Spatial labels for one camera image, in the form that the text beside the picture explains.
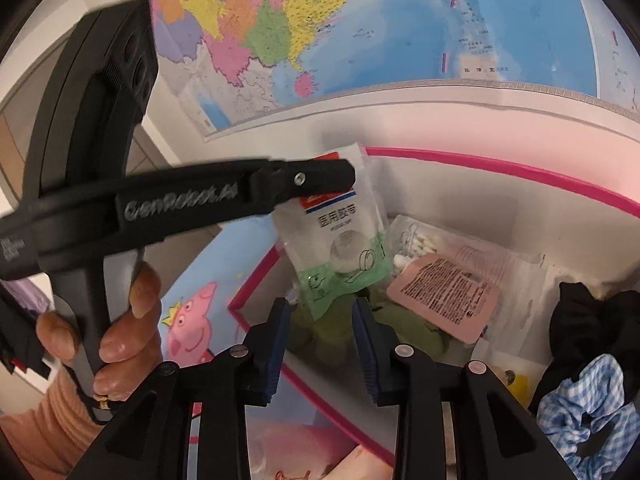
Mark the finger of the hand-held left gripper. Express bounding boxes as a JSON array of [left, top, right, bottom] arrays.
[[250, 157, 357, 217]]

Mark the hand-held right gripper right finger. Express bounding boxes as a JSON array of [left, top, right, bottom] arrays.
[[351, 297, 578, 480]]

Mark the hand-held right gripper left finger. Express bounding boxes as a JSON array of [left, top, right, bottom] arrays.
[[65, 297, 292, 480]]

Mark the green white tape packet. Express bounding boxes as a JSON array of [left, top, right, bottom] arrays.
[[272, 142, 391, 321]]

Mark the pink-edged cardboard box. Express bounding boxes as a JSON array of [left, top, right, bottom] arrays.
[[227, 146, 640, 466]]

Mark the person's left forearm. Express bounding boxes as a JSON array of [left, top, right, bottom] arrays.
[[0, 365, 111, 480]]

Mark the person's left hand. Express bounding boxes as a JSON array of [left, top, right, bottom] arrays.
[[37, 262, 163, 402]]

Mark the green plush dinosaur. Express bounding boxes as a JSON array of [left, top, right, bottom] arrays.
[[287, 287, 451, 366]]

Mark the pink flat packet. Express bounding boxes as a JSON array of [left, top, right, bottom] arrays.
[[386, 254, 501, 345]]

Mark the blue cartoon printed blanket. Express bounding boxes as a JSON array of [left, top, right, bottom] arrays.
[[102, 215, 396, 480]]

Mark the pink rainbow tissue packet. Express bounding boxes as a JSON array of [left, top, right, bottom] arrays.
[[250, 430, 396, 480]]

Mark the cotton swab packet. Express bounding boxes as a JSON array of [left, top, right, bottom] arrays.
[[385, 215, 468, 281]]

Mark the white yellow wipe packet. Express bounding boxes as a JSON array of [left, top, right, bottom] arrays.
[[480, 345, 531, 406]]

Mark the clear plastic packet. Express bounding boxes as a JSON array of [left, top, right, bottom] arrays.
[[450, 245, 556, 351]]

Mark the blue checked scrunchie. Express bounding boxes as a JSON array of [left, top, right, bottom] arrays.
[[537, 354, 636, 478]]

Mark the black cloth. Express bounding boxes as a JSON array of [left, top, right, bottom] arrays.
[[530, 281, 640, 411]]

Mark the large colourful wall map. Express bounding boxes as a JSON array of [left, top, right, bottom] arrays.
[[130, 0, 640, 141]]

